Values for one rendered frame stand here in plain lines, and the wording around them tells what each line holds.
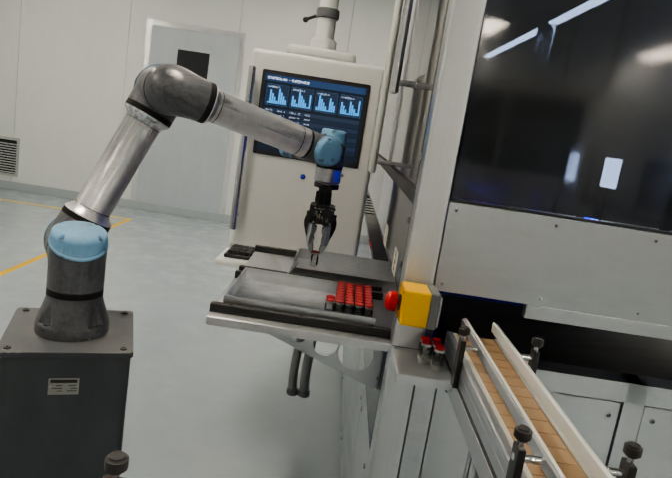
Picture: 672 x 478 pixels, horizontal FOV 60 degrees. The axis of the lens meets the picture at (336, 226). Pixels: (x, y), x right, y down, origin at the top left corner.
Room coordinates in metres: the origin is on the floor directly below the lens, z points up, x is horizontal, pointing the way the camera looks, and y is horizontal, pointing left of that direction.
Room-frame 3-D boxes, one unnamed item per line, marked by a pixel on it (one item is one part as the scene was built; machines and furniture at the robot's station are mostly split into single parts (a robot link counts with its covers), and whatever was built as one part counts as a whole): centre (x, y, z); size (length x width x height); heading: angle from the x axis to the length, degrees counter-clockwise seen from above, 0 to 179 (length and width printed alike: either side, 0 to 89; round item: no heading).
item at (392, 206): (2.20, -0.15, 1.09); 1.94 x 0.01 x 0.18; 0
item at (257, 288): (1.36, 0.05, 0.90); 0.34 x 0.26 x 0.04; 90
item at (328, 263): (1.71, -0.06, 0.90); 0.34 x 0.26 x 0.04; 90
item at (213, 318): (1.54, 0.01, 0.87); 0.70 x 0.48 x 0.02; 0
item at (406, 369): (1.10, -0.23, 0.87); 0.14 x 0.13 x 0.02; 90
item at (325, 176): (1.66, 0.04, 1.17); 0.08 x 0.08 x 0.05
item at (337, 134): (1.66, 0.05, 1.25); 0.09 x 0.08 x 0.11; 120
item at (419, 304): (1.12, -0.18, 1.00); 0.08 x 0.07 x 0.07; 90
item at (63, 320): (1.22, 0.54, 0.84); 0.15 x 0.15 x 0.10
